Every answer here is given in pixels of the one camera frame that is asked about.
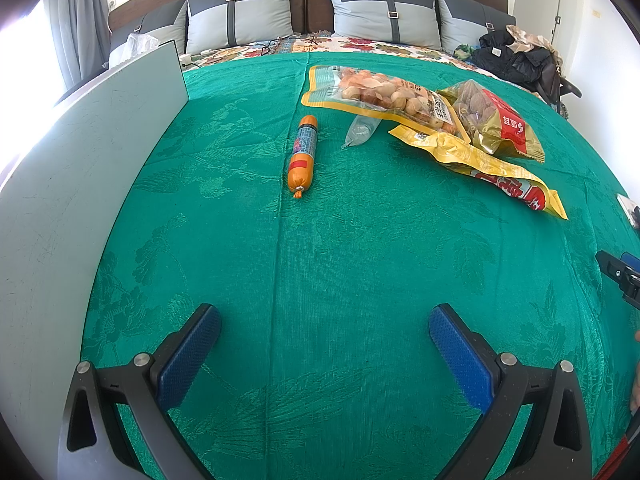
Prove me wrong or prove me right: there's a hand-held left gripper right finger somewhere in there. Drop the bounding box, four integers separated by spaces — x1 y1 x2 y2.
428 303 593 480

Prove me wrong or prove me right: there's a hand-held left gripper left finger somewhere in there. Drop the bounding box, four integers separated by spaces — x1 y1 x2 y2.
57 303 222 480

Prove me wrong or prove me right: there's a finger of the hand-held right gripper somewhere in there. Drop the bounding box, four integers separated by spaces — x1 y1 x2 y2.
596 250 640 306

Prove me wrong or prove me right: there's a yellow snack packet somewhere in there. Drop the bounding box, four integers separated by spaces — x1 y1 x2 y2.
389 125 569 221

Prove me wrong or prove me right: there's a gold red-label nut bag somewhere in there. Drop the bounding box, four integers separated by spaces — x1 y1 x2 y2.
437 80 546 165

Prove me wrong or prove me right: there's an orange sausage stick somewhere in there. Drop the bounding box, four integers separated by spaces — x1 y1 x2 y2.
288 115 319 200

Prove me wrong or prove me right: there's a small clear snack packet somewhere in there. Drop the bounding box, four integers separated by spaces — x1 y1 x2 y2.
341 114 379 150

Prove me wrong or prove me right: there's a clear yellow-edged peanut bag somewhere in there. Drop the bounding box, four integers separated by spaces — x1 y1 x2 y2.
301 65 468 141

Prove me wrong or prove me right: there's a person's right hand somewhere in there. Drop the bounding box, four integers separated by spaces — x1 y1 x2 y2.
630 330 640 413

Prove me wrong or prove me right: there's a beige phone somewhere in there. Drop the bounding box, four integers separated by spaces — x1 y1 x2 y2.
617 194 640 231

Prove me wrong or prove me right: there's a green patterned blanket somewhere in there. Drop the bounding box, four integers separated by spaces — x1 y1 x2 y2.
80 52 640 480

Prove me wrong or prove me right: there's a person's red clothing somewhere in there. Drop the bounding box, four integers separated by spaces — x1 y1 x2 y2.
592 435 638 480

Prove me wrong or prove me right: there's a black jacket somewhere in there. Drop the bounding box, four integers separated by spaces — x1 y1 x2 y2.
472 30 558 88

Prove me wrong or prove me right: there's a beige patterned cloth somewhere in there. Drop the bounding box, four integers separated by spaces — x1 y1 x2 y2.
506 24 557 53

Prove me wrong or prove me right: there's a grey two-tone pillow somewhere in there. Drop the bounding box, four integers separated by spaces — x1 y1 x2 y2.
186 0 297 56
436 0 516 53
324 0 442 51
110 0 188 61

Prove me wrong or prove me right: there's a floral bedsheet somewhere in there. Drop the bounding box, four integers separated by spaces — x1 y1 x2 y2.
182 30 506 81

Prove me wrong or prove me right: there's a clear plastic bag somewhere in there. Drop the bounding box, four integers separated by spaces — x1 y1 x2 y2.
125 34 160 56

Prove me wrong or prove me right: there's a grey curtain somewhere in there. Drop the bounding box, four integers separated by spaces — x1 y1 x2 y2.
42 0 111 91

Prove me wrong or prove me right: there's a black cable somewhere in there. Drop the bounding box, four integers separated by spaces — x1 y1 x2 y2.
257 35 303 57

